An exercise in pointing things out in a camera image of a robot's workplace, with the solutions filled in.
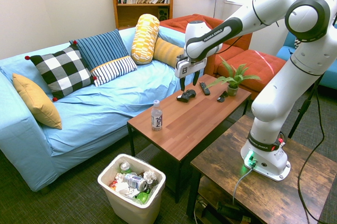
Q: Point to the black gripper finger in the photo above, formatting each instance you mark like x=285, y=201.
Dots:
x=182, y=83
x=196, y=78

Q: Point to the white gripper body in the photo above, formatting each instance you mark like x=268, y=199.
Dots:
x=190, y=67

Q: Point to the clear plastic water bottle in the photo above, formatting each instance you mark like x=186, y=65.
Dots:
x=156, y=118

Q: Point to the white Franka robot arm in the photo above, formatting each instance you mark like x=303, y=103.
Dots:
x=276, y=97

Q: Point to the white trash bin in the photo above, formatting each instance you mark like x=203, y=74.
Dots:
x=126, y=208

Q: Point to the black game controller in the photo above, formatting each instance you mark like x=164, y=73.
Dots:
x=187, y=95

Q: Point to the black TV remote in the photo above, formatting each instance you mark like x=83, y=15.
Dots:
x=204, y=88

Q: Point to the yellow striped pillow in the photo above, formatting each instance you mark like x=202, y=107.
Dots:
x=166, y=51

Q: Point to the black sunglasses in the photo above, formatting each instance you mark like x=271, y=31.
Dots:
x=221, y=99

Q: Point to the potted green fern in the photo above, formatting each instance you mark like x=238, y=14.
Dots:
x=233, y=90

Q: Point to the wooden coffee table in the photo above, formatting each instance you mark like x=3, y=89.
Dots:
x=189, y=126

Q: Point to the orange armchair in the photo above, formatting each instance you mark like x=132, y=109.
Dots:
x=181, y=23

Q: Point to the yellow white patterned bolster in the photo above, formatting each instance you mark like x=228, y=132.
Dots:
x=144, y=39

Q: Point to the small black speaker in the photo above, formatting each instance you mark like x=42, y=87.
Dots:
x=163, y=13

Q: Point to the orange ottoman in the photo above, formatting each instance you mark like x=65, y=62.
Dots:
x=258, y=63

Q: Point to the light blue sofa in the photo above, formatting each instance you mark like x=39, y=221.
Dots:
x=105, y=102

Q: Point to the rustic dark wood table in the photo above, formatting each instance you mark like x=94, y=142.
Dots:
x=223, y=160

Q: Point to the blue striped pillow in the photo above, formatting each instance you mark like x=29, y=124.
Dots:
x=102, y=47

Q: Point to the blue chair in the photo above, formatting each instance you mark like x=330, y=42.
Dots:
x=287, y=46

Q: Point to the crumpled white paper ball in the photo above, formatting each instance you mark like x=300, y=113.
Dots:
x=150, y=176

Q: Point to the black white zigzag cushion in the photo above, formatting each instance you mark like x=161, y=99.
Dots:
x=297, y=42

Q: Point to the crushed white blue can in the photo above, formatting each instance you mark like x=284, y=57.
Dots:
x=134, y=181

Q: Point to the white tissue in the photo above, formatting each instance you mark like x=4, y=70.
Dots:
x=126, y=189

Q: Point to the red snack wrapper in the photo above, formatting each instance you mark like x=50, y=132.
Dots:
x=115, y=183

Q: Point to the black white checkered pillow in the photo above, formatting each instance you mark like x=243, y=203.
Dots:
x=63, y=71

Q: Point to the green plastic wrapper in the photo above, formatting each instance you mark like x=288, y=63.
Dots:
x=142, y=197

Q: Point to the mustard yellow pillow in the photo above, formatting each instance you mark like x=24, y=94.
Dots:
x=37, y=100

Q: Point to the black camera tripod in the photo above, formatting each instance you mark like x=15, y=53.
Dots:
x=302, y=108

